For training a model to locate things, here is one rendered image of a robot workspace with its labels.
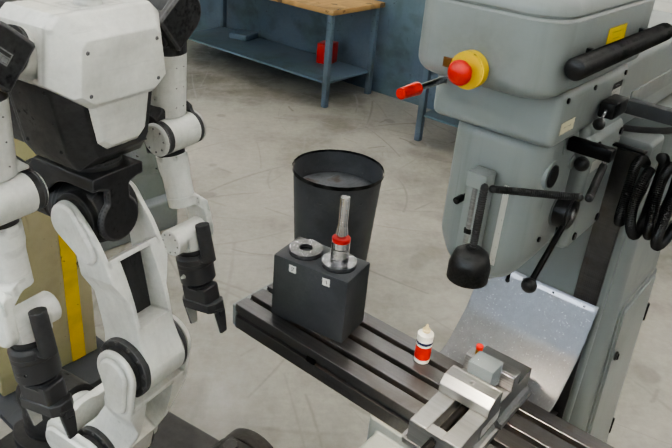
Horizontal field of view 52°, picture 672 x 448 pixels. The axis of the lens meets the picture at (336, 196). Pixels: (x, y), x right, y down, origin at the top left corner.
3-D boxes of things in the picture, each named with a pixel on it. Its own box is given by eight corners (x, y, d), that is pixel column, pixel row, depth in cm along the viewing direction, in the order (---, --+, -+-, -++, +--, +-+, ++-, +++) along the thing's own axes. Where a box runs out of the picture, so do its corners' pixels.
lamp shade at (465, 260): (448, 286, 116) (454, 255, 113) (444, 264, 122) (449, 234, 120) (490, 290, 116) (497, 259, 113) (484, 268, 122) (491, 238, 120)
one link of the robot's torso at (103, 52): (-43, 157, 135) (-77, -32, 119) (94, 114, 162) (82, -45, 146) (59, 201, 122) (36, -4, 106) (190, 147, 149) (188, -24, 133)
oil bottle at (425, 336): (423, 367, 170) (430, 331, 165) (410, 359, 172) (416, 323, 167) (432, 359, 173) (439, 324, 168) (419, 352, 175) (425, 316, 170)
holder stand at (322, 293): (341, 344, 175) (348, 278, 167) (270, 313, 185) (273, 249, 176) (363, 321, 185) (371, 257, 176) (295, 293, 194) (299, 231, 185)
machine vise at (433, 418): (459, 478, 140) (468, 439, 135) (399, 440, 148) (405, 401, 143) (532, 392, 165) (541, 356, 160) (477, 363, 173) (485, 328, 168)
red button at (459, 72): (465, 89, 105) (469, 64, 103) (442, 83, 107) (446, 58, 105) (475, 86, 107) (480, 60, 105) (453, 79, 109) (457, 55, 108)
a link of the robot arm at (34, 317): (0, 362, 134) (-15, 311, 131) (46, 334, 143) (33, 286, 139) (36, 376, 129) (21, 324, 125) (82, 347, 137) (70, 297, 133)
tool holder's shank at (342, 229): (338, 232, 173) (342, 192, 168) (350, 236, 172) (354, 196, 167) (333, 237, 170) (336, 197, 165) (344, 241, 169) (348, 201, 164)
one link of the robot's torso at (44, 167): (10, 213, 152) (-1, 139, 144) (59, 194, 162) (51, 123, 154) (98, 255, 140) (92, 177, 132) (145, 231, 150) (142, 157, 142)
